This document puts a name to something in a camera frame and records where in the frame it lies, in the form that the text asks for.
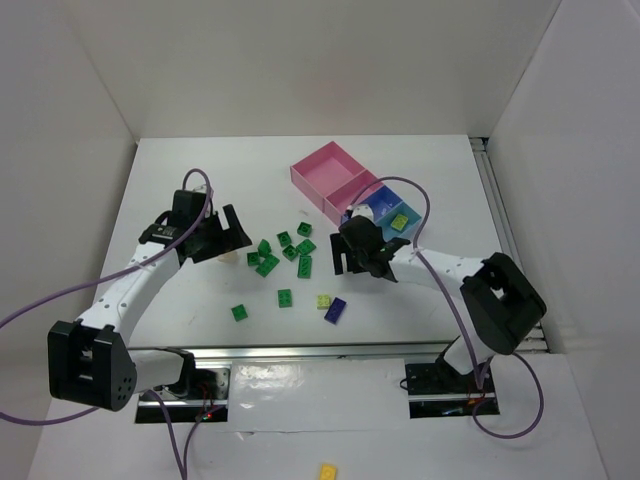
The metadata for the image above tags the yellow lego brick foreground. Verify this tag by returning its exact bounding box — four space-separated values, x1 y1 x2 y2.
318 464 338 480

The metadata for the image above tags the aluminium rail right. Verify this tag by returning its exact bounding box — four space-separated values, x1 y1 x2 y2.
469 137 548 352

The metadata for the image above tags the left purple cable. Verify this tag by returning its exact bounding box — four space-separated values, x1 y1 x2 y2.
0 168 216 479

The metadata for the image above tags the purple cable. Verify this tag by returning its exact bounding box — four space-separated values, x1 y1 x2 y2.
349 175 545 440
0 168 216 479

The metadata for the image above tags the beige lego brick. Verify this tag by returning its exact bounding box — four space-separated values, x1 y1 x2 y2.
218 251 239 264

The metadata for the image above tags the green lego brick top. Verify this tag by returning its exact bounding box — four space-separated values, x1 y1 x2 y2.
297 222 313 238

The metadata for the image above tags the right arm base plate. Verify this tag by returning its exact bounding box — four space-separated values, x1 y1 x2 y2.
399 362 500 419

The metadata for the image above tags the dark blue lego brick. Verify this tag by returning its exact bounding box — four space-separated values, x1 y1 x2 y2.
324 297 347 324

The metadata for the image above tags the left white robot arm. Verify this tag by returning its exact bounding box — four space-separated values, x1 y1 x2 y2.
47 190 252 412

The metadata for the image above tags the green sloped lego brick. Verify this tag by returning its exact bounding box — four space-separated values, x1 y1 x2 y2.
258 239 272 258

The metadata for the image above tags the aluminium rail front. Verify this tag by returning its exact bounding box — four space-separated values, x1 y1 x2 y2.
122 340 461 362

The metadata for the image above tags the aluminium rail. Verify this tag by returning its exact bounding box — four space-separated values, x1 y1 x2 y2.
122 340 461 362
469 137 548 352

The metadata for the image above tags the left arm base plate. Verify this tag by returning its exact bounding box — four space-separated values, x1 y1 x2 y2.
154 365 231 423

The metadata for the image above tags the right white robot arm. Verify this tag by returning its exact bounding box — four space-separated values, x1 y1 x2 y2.
330 216 547 375

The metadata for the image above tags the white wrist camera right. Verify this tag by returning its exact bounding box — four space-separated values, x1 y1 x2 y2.
350 204 374 222

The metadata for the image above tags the pink and blue sorting tray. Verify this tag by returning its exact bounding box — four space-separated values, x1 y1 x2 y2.
290 141 422 240

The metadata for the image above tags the small yellow-green lego brick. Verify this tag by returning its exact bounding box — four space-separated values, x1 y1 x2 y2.
316 294 332 310

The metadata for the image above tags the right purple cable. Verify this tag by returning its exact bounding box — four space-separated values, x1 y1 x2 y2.
349 175 545 440

